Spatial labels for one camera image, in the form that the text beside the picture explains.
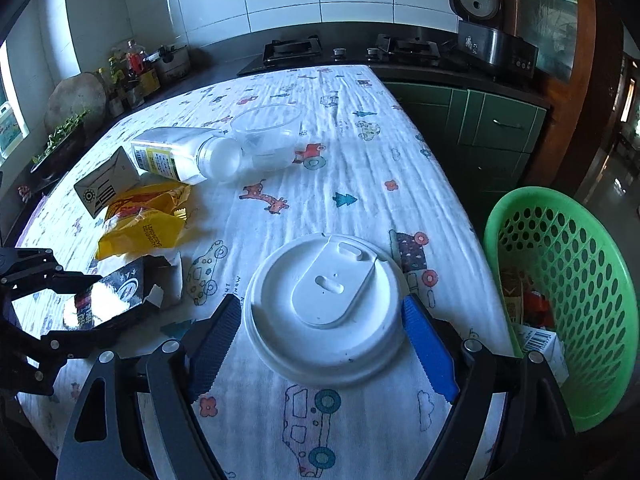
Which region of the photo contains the utensil holder pot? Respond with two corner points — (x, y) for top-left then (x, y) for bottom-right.
(152, 45), (191, 82)

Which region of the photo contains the white plastic lid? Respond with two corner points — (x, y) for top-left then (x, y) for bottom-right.
(242, 232), (410, 388)

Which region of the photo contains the group of condiment bottles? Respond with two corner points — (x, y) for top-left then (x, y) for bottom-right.
(97, 40), (161, 116)

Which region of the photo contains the green plastic basket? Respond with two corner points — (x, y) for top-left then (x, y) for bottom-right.
(482, 186), (632, 433)

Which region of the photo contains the black rice cooker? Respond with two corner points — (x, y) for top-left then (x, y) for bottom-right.
(448, 0), (540, 81)

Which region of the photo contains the black gas stove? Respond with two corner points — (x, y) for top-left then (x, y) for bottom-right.
(237, 34), (468, 77)

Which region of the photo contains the printed white tablecloth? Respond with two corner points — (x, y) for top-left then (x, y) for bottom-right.
(17, 64), (516, 480)

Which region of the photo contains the wooden glass display cabinet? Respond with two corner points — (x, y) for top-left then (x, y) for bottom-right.
(490, 0), (626, 201)

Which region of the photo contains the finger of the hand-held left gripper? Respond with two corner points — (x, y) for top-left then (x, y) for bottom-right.
(0, 247), (103, 301)
(0, 309), (146, 396)

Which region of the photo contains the orange drink carton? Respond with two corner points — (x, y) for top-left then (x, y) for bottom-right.
(501, 266), (526, 326)

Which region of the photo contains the window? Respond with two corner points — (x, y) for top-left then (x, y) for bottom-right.
(0, 40), (31, 161)

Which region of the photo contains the small black box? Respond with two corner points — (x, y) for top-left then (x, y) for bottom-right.
(62, 254), (184, 332)

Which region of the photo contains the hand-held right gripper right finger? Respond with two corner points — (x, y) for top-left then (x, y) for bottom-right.
(401, 294), (576, 480)

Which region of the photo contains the round wooden cutting board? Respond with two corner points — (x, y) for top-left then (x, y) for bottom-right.
(44, 72), (108, 136)

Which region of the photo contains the bowl of green vegetables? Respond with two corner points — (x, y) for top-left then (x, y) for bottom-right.
(30, 110), (91, 181)

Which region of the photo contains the dark kitchen countertop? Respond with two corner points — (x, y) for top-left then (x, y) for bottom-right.
(0, 22), (551, 241)

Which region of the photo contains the small drink carton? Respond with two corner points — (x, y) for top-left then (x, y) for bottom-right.
(73, 147), (144, 219)

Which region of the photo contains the plastic bottle yellow label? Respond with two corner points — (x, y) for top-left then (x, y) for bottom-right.
(131, 127), (243, 184)

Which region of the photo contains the green kitchen cabinet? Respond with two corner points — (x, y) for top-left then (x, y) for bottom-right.
(382, 80), (551, 211)

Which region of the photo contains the red wrapper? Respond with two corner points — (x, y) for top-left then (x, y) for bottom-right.
(525, 290), (556, 328)

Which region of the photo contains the clear plastic cup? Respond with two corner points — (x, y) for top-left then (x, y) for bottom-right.
(230, 104), (303, 172)

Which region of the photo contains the yellow red snack bag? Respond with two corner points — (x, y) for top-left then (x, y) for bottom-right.
(95, 184), (192, 261)

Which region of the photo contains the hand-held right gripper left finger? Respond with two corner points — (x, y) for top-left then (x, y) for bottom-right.
(54, 294), (243, 480)

